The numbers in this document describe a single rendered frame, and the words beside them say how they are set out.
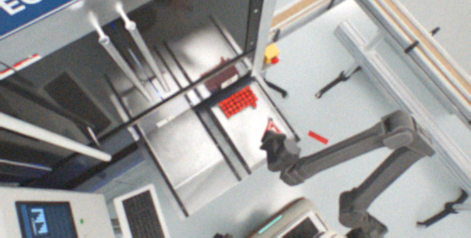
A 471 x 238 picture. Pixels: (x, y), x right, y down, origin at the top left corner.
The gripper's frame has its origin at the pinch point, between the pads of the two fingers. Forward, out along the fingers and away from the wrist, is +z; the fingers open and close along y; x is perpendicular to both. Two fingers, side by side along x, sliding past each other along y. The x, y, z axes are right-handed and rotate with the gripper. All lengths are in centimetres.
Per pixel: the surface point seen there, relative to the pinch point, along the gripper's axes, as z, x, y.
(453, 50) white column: 98, 139, -14
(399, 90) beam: 65, 98, 7
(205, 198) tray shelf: -7, -10, 50
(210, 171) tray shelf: 3.6, -10.1, 43.3
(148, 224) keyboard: -14, -32, 69
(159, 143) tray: 16, -36, 46
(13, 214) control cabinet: -40, -72, 17
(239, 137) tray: 17.8, -0.2, 31.0
